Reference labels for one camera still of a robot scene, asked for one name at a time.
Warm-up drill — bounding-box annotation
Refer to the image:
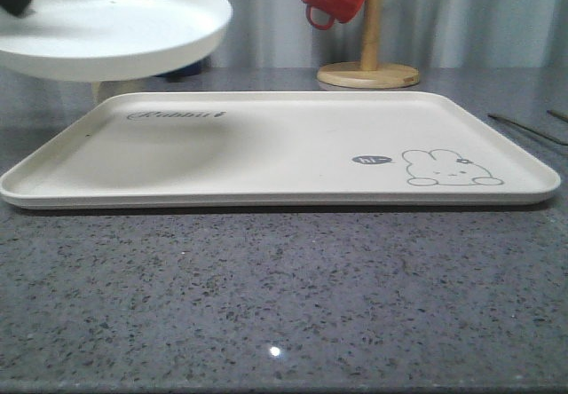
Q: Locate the wooden mug tree stand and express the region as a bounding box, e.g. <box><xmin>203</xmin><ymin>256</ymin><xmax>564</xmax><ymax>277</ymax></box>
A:
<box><xmin>317</xmin><ymin>0</ymin><xmax>420</xmax><ymax>89</ymax></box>

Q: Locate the yellow mug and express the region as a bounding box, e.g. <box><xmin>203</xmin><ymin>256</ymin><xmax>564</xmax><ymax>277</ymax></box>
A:
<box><xmin>91</xmin><ymin>79</ymin><xmax>146</xmax><ymax>104</ymax></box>

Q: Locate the dark blue mug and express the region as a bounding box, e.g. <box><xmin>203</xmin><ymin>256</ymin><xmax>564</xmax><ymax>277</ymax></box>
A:
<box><xmin>156</xmin><ymin>58</ymin><xmax>209</xmax><ymax>79</ymax></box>

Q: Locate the beige rabbit serving tray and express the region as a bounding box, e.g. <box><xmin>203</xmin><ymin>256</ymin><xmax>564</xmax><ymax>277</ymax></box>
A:
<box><xmin>1</xmin><ymin>91</ymin><xmax>561</xmax><ymax>209</ymax></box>

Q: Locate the white round plate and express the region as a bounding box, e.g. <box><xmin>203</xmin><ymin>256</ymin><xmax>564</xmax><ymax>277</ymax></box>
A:
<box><xmin>1</xmin><ymin>0</ymin><xmax>233</xmax><ymax>83</ymax></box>

